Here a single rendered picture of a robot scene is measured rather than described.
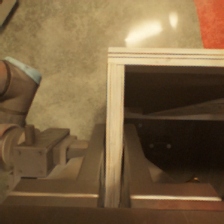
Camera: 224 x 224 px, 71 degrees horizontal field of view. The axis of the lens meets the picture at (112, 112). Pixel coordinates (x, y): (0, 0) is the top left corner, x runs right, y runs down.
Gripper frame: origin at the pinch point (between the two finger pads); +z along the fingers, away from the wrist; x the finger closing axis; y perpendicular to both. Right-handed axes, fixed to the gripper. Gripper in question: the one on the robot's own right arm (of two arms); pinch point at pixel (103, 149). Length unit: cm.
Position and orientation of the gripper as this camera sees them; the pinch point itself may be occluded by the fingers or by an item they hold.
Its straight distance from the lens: 30.9
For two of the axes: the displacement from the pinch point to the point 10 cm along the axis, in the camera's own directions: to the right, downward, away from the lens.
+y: 0.2, -9.9, -1.2
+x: 0.1, -1.2, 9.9
